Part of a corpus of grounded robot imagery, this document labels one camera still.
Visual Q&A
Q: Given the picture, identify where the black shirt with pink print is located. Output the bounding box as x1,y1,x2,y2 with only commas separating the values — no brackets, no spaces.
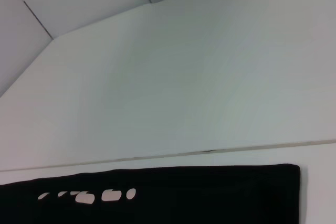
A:
0,163,301,224

